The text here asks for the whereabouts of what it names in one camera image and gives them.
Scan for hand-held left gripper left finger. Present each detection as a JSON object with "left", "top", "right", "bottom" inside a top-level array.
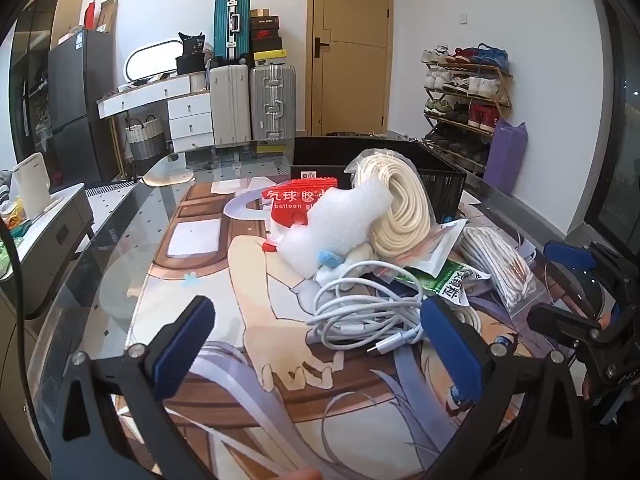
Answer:
[{"left": 47, "top": 296, "right": 217, "bottom": 480}]

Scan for silver suitcase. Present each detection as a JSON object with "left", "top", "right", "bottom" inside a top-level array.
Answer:
[{"left": 250, "top": 64, "right": 297, "bottom": 142}]

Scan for dark glass display cabinet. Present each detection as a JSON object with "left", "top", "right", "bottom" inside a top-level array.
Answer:
[{"left": 10, "top": 0, "right": 86, "bottom": 151}]

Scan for white electric kettle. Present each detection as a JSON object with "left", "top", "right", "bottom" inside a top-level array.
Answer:
[{"left": 11, "top": 152, "right": 52, "bottom": 221}]

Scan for dark grey fridge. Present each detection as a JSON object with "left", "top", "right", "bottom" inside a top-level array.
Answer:
[{"left": 47, "top": 29, "right": 121, "bottom": 181}]

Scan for clear plastic zip bag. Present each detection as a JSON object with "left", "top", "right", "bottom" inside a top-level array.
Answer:
[{"left": 380, "top": 219, "right": 466, "bottom": 281}]

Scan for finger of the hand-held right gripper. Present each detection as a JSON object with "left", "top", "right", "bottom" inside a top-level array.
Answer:
[
  {"left": 543, "top": 240, "right": 628, "bottom": 281},
  {"left": 527, "top": 304, "right": 603, "bottom": 348}
]

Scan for white suitcase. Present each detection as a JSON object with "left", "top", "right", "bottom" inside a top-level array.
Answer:
[{"left": 209, "top": 64, "right": 252, "bottom": 147}]

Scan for black storage box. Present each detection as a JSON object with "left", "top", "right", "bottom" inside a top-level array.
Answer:
[{"left": 290, "top": 136, "right": 468, "bottom": 223}]

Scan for woven basket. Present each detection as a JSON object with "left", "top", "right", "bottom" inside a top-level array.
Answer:
[{"left": 124, "top": 115, "right": 166, "bottom": 161}]

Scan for black round container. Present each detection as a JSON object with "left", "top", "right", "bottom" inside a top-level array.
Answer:
[{"left": 176, "top": 54, "right": 208, "bottom": 75}]

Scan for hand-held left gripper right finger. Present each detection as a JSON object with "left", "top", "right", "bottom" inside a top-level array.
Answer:
[{"left": 420, "top": 294, "right": 588, "bottom": 480}]

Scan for rows of shoes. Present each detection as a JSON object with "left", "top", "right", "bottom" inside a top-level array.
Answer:
[{"left": 422, "top": 44, "right": 511, "bottom": 161}]

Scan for white foam piece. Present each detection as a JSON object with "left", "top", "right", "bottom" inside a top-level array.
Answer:
[{"left": 277, "top": 184, "right": 393, "bottom": 278}]

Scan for wooden shoe rack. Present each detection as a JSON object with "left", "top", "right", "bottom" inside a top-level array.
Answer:
[{"left": 422, "top": 45, "right": 514, "bottom": 171}]

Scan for white cable bundle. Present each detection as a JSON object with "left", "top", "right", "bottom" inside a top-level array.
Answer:
[{"left": 457, "top": 225, "right": 538, "bottom": 317}]

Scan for teal suitcase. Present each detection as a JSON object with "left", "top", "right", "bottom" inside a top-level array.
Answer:
[{"left": 214, "top": 0, "right": 252, "bottom": 68}]

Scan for white plush toy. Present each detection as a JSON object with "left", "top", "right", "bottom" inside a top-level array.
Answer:
[{"left": 315, "top": 242, "right": 376, "bottom": 286}]

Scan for oval mirror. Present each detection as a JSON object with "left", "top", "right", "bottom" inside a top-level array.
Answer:
[{"left": 124, "top": 40, "right": 187, "bottom": 83}]

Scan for green medicine sachet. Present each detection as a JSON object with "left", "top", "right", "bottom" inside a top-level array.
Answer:
[{"left": 400, "top": 259, "right": 488, "bottom": 308}]

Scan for wooden door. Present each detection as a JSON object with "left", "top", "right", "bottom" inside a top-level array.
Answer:
[{"left": 307, "top": 0, "right": 393, "bottom": 137}]

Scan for white charging cable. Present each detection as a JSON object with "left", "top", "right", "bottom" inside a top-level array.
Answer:
[{"left": 312, "top": 260, "right": 481, "bottom": 358}]

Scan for pile of colourful packets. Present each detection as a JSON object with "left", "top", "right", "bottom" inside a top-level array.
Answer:
[{"left": 0, "top": 194, "right": 27, "bottom": 242}]

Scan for black cable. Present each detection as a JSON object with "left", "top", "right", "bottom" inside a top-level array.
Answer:
[{"left": 0, "top": 220, "right": 27, "bottom": 322}]

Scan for white dressing table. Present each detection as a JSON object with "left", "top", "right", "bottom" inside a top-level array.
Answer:
[{"left": 96, "top": 71, "right": 216, "bottom": 153}]

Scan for yellow black shoe box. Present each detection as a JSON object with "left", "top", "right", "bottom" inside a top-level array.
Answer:
[{"left": 251, "top": 50, "right": 288, "bottom": 67}]

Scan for tall cardboard box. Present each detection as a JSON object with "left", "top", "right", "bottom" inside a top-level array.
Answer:
[{"left": 97, "top": 0, "right": 119, "bottom": 34}]

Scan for grey side cabinet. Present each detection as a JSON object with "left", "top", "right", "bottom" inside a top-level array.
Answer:
[{"left": 0, "top": 182, "right": 96, "bottom": 321}]

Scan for white rope coil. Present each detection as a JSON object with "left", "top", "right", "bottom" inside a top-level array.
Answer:
[{"left": 345, "top": 149, "right": 443, "bottom": 263}]

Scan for red white glue packet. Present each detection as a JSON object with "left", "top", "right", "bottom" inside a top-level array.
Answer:
[{"left": 262, "top": 170, "right": 341, "bottom": 253}]

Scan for black pouch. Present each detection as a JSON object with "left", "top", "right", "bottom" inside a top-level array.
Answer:
[{"left": 179, "top": 31, "right": 207, "bottom": 56}]

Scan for printed table mat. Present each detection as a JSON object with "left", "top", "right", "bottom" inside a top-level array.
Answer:
[{"left": 122, "top": 170, "right": 601, "bottom": 480}]

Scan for purple bag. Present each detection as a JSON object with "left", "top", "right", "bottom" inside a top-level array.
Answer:
[{"left": 482, "top": 119, "right": 528, "bottom": 196}]

